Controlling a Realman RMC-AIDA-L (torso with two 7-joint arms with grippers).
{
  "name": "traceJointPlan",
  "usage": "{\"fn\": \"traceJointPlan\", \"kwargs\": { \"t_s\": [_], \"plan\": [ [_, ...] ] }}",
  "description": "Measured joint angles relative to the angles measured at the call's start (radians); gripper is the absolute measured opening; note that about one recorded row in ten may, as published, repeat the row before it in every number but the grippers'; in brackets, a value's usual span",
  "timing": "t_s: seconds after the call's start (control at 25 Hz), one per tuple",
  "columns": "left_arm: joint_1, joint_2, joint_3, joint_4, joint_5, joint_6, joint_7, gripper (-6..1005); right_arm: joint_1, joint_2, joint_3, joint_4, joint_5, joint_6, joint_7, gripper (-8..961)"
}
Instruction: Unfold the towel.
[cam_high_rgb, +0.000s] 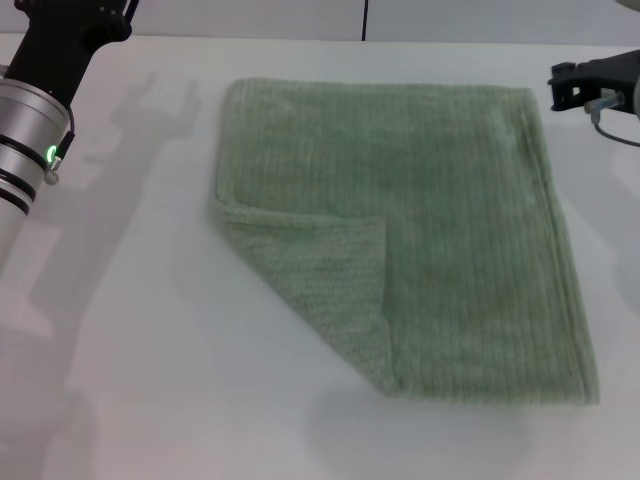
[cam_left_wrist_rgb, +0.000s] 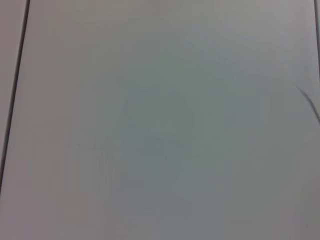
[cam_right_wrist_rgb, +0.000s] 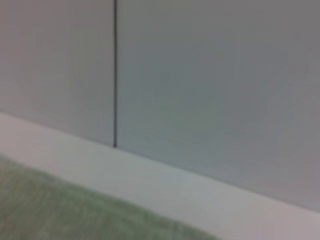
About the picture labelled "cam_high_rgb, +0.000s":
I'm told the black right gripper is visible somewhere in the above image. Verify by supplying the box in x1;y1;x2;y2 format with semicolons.
549;49;640;114

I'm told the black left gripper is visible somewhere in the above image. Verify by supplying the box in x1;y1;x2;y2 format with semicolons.
4;0;134;106

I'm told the green ribbed towel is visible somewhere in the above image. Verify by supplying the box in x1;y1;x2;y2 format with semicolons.
208;76;601;405

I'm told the grey right wrist cable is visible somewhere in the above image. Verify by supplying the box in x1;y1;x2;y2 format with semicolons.
583;93;640;149

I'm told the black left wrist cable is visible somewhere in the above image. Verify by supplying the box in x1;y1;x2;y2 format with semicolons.
45;112;76;185

